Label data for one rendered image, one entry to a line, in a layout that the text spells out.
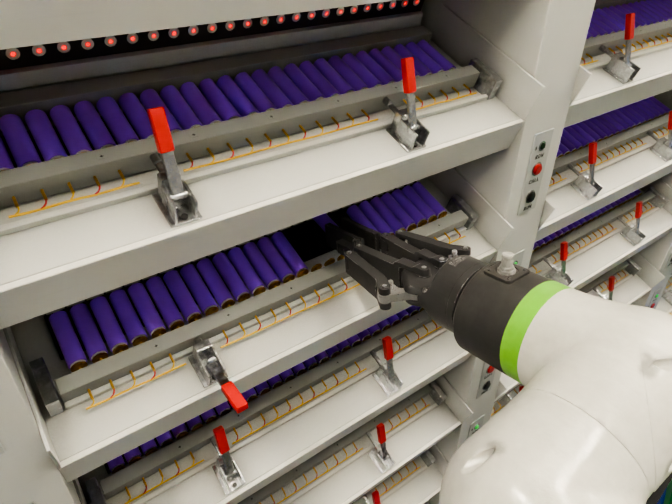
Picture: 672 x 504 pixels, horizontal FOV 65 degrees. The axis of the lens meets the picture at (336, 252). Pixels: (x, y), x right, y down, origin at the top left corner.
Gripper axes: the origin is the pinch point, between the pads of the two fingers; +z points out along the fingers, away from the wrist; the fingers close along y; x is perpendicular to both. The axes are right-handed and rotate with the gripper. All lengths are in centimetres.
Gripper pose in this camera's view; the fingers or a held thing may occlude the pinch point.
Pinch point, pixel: (352, 239)
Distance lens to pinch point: 64.9
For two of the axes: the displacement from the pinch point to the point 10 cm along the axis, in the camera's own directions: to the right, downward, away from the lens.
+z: -5.8, -3.2, 7.5
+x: 0.9, 8.9, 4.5
